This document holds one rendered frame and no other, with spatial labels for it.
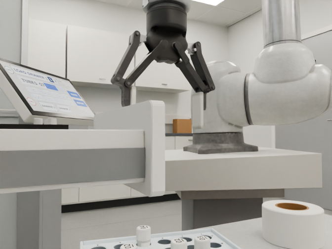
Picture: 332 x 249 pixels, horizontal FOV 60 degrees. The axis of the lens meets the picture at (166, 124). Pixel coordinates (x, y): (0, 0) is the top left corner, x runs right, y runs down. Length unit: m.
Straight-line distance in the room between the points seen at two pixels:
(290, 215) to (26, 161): 0.29
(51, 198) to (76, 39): 2.77
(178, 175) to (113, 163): 0.35
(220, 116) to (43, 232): 0.97
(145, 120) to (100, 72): 3.58
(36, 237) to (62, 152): 1.16
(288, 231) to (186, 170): 0.34
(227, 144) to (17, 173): 0.63
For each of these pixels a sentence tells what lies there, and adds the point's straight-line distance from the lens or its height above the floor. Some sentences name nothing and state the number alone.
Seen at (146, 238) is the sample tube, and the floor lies 0.80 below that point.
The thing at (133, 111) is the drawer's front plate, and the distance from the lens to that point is 0.38.
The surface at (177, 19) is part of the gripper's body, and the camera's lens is 0.53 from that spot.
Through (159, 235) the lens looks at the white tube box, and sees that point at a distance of 0.28.
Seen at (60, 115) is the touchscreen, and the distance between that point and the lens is 1.31.
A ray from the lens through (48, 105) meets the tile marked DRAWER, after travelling 1.30.
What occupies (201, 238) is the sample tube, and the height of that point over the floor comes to 0.81.
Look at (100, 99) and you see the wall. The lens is 4.22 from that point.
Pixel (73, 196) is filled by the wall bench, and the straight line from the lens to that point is 3.48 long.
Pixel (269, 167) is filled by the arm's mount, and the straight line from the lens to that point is 0.72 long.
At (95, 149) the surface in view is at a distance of 0.32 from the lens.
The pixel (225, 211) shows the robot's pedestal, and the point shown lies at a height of 0.68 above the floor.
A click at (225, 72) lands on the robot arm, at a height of 1.07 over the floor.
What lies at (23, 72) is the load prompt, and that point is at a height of 1.15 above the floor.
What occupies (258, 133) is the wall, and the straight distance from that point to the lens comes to 4.67.
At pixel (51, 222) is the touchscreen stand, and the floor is 0.48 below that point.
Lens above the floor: 0.89
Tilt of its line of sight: 2 degrees up
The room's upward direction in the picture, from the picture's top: straight up
